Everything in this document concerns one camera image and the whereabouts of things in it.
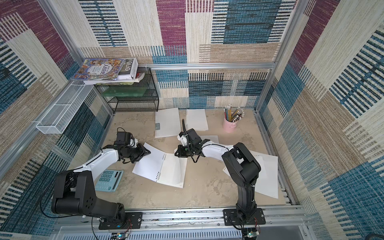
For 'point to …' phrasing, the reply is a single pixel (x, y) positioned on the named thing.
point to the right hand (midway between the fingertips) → (174, 153)
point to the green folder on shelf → (124, 91)
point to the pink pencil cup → (229, 127)
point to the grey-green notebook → (196, 119)
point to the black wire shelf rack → (149, 103)
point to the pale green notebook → (168, 168)
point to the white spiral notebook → (167, 123)
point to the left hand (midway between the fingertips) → (149, 152)
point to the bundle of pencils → (236, 116)
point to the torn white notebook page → (274, 191)
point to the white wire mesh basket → (58, 117)
